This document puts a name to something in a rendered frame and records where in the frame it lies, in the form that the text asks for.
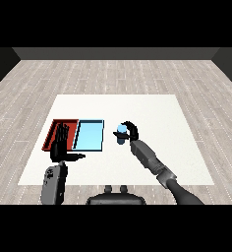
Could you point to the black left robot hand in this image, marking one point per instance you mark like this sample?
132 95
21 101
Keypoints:
58 149

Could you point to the red shallow open box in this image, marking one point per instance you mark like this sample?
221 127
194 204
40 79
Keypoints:
60 134

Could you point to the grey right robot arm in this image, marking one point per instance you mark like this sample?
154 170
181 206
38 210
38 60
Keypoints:
159 170

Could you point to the dark grey robot body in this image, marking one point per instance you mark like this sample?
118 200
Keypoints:
115 198

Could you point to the small blue can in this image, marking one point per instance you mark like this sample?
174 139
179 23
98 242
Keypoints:
121 134

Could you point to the light blue shallow open box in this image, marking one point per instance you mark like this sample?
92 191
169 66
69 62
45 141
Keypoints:
88 135

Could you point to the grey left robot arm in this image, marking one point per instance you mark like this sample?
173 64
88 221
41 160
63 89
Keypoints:
54 184

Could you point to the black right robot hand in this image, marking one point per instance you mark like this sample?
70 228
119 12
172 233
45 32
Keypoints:
133 130

